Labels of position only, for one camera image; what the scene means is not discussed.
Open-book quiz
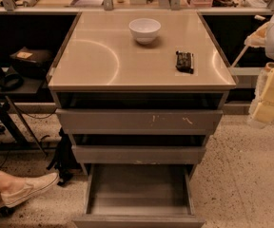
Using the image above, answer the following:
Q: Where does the black stand with clamp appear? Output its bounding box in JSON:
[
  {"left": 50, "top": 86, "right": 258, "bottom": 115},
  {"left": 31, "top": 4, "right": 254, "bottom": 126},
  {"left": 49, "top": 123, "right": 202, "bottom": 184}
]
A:
[{"left": 0, "top": 67, "right": 47, "bottom": 155}]

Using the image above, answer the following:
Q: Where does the person's leg in jeans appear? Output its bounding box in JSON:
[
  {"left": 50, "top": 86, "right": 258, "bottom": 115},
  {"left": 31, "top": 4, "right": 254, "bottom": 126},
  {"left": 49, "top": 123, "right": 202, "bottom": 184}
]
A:
[{"left": 0, "top": 170, "right": 25, "bottom": 194}]

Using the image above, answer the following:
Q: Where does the white ceramic bowl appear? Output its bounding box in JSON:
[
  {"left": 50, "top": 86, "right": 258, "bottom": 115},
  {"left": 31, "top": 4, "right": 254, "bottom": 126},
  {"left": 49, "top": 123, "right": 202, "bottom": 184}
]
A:
[{"left": 128, "top": 18, "right": 161, "bottom": 45}]

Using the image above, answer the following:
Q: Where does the grey top drawer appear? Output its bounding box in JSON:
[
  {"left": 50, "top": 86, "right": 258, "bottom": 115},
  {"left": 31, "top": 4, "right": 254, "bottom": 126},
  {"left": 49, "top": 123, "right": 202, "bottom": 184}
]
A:
[{"left": 56, "top": 109, "right": 223, "bottom": 135}]

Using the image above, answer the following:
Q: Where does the beige slip-on shoe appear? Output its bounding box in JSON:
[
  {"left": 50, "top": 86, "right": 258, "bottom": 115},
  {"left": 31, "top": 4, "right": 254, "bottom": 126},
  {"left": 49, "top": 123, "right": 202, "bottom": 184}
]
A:
[{"left": 1, "top": 173, "right": 59, "bottom": 208}]

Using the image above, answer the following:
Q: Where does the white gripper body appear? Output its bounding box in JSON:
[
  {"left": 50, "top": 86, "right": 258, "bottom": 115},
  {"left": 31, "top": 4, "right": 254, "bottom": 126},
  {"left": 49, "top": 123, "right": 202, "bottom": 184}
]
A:
[{"left": 245, "top": 23, "right": 268, "bottom": 48}]

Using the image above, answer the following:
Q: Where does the grey open bottom drawer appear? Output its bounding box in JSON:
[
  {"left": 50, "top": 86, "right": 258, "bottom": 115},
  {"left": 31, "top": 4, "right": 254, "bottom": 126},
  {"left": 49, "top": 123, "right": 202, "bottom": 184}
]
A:
[{"left": 73, "top": 164, "right": 205, "bottom": 228}]

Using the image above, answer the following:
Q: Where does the grey drawer cabinet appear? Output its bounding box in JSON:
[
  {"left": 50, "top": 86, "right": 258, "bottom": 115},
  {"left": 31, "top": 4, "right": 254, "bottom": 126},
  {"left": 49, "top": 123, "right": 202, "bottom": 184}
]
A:
[{"left": 46, "top": 9, "right": 239, "bottom": 177}]

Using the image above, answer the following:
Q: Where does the black bag with label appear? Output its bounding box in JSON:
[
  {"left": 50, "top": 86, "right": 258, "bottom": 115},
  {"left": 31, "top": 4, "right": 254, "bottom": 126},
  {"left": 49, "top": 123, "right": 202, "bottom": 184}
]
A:
[{"left": 10, "top": 47, "right": 54, "bottom": 79}]

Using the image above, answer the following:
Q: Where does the grey middle drawer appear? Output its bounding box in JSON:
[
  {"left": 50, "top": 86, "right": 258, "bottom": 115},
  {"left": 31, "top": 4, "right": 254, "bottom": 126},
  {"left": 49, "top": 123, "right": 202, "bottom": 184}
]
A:
[{"left": 72, "top": 145, "right": 206, "bottom": 164}]

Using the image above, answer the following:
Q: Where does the roll of masking tape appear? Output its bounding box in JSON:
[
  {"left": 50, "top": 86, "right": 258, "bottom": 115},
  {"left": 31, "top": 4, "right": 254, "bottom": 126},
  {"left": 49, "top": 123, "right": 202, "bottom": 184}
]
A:
[{"left": 264, "top": 62, "right": 274, "bottom": 72}]

